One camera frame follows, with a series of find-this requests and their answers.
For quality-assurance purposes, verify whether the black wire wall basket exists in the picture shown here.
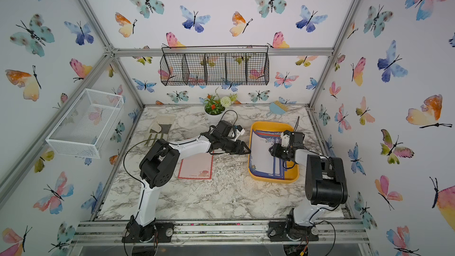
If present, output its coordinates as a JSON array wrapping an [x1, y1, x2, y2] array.
[[159, 45, 270, 87]]

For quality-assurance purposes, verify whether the blue floral stationery paper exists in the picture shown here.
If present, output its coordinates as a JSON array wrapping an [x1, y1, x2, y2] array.
[[249, 130, 284, 180]]

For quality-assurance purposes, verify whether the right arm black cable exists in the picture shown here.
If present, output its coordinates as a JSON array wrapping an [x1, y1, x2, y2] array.
[[312, 218, 336, 256]]

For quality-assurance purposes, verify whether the yellow storage tray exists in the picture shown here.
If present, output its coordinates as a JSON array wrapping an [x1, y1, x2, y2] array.
[[248, 122, 300, 184]]

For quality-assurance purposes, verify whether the beige work glove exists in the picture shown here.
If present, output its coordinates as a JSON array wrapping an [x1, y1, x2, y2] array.
[[144, 114, 176, 147]]

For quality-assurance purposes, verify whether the red pink stationery paper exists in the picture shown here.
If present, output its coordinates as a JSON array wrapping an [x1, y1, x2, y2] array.
[[178, 153, 213, 180]]

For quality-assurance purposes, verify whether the blue dustpan brush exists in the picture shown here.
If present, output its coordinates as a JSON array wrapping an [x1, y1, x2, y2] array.
[[267, 101, 289, 117]]

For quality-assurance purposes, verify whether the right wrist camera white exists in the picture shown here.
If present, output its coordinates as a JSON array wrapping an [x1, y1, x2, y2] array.
[[280, 130, 293, 147]]

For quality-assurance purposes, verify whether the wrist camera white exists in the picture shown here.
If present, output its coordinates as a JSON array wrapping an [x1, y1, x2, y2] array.
[[280, 130, 293, 147], [233, 125, 245, 140]]

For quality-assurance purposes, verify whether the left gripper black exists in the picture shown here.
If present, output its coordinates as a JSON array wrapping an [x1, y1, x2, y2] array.
[[220, 139, 252, 156]]

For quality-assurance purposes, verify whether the white mesh wall basket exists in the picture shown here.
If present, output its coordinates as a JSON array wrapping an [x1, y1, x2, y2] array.
[[46, 88, 124, 159]]

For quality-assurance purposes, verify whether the potted flower plant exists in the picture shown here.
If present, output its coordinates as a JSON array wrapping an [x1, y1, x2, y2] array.
[[201, 89, 238, 118]]

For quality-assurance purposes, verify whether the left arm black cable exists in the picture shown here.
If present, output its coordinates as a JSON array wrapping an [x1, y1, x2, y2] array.
[[122, 139, 154, 189]]

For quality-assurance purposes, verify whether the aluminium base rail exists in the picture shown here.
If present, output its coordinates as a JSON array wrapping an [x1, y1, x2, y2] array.
[[72, 219, 370, 246]]

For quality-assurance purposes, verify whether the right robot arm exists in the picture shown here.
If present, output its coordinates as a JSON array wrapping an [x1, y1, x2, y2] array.
[[267, 143, 348, 242]]

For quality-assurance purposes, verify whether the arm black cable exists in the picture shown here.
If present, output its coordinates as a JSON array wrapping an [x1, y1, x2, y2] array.
[[312, 218, 336, 256], [122, 139, 154, 189]]

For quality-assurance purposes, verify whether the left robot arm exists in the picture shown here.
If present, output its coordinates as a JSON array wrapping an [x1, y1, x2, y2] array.
[[122, 120, 251, 244]]

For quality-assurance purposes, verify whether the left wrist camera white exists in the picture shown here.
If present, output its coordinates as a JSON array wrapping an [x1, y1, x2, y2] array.
[[233, 125, 245, 140]]

